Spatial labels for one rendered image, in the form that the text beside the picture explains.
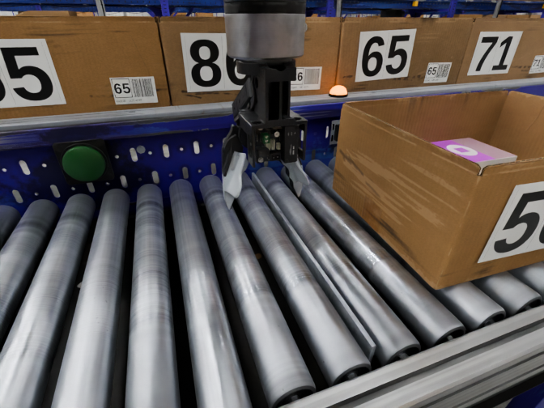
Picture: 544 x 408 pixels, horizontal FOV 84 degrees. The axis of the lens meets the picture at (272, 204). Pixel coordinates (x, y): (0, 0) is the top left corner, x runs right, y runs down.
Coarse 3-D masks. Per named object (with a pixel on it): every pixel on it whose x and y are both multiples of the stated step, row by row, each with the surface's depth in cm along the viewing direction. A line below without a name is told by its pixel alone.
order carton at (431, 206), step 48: (432, 96) 58; (480, 96) 61; (528, 96) 60; (384, 144) 43; (432, 144) 35; (528, 144) 61; (336, 192) 60; (384, 192) 45; (432, 192) 36; (480, 192) 31; (432, 240) 37; (480, 240) 36
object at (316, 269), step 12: (252, 180) 70; (264, 192) 62; (276, 204) 57; (276, 216) 57; (288, 228) 51; (300, 240) 48; (300, 252) 48; (312, 264) 44; (324, 276) 41; (324, 288) 41; (336, 300) 38; (348, 312) 36; (348, 324) 36; (360, 324) 35; (360, 336) 34; (372, 348) 32
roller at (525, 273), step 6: (534, 264) 43; (540, 264) 42; (510, 270) 44; (516, 270) 43; (522, 270) 43; (528, 270) 42; (534, 270) 42; (540, 270) 42; (516, 276) 43; (522, 276) 43; (528, 276) 42; (534, 276) 42; (540, 276) 41; (522, 282) 43; (528, 282) 42; (534, 282) 41; (540, 282) 41; (534, 288) 41; (540, 288) 41; (540, 294) 41
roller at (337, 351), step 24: (240, 192) 62; (264, 216) 53; (264, 240) 49; (288, 240) 48; (288, 264) 43; (288, 288) 40; (312, 288) 39; (312, 312) 36; (336, 312) 36; (312, 336) 34; (336, 336) 33; (336, 360) 31; (360, 360) 31; (336, 384) 31
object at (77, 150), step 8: (72, 152) 55; (80, 152) 55; (88, 152) 56; (96, 152) 57; (64, 160) 55; (72, 160) 56; (80, 160) 56; (88, 160) 57; (96, 160) 57; (104, 160) 59; (64, 168) 56; (72, 168) 56; (80, 168) 57; (88, 168) 57; (96, 168) 58; (104, 168) 59; (72, 176) 57; (80, 176) 58; (88, 176) 58; (96, 176) 59
